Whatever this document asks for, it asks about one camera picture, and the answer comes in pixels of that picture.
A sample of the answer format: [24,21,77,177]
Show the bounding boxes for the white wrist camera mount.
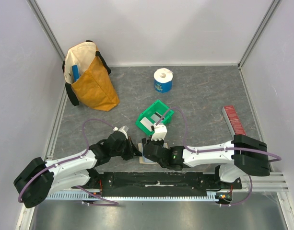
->
[151,123,167,141]
[113,126,129,139]

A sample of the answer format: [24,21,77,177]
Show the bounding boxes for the toilet paper roll blue wrap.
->
[153,68,173,93]

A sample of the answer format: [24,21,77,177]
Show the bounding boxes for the blue item in bag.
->
[71,65,80,82]

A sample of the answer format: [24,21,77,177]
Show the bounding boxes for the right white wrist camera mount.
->
[151,123,167,141]

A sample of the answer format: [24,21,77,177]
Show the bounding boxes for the beige leather card holder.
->
[138,142,168,164]

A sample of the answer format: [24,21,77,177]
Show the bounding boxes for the card with magnetic stripe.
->
[151,112,162,122]

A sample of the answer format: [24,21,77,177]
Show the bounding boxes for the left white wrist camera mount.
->
[113,126,129,139]

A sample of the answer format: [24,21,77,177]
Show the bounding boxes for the orange tote bag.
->
[62,40,120,112]

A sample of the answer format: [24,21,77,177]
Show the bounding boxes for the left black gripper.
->
[111,136,142,160]

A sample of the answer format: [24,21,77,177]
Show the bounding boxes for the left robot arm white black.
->
[13,131,141,208]

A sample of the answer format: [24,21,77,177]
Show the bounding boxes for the red and grey box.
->
[222,105,246,136]

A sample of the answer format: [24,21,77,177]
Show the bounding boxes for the white card in bin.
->
[140,117,153,132]

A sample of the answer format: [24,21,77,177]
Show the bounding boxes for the green plastic bin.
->
[135,99,169,136]

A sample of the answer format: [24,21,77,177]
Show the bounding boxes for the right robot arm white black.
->
[142,135,270,189]

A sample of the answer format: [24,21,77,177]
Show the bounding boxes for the white slotted cable duct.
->
[46,190,219,202]

